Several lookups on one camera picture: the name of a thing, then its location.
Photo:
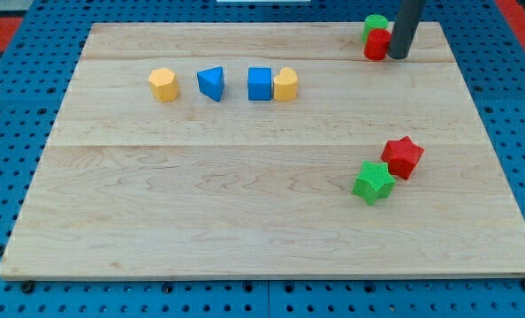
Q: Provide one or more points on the yellow hexagon block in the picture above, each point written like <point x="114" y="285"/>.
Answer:
<point x="164" y="85"/>

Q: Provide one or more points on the wooden board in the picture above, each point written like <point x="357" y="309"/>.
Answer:
<point x="132" y="189"/>

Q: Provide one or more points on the red cylinder block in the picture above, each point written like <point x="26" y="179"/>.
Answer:
<point x="377" y="44"/>

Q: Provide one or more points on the green star block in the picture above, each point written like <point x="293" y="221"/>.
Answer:
<point x="373" y="182"/>

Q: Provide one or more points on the yellow heart block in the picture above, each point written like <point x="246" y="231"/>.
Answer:
<point x="285" y="85"/>

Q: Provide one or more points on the red star block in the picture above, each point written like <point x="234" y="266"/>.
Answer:
<point x="402" y="156"/>

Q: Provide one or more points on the blue triangle block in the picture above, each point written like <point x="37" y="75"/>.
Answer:
<point x="211" y="82"/>

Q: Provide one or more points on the blue cube block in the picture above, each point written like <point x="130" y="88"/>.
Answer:
<point x="259" y="84"/>

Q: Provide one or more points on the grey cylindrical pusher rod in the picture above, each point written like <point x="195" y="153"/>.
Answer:
<point x="404" y="28"/>

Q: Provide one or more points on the green cylinder block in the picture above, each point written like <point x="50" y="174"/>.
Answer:
<point x="373" y="21"/>

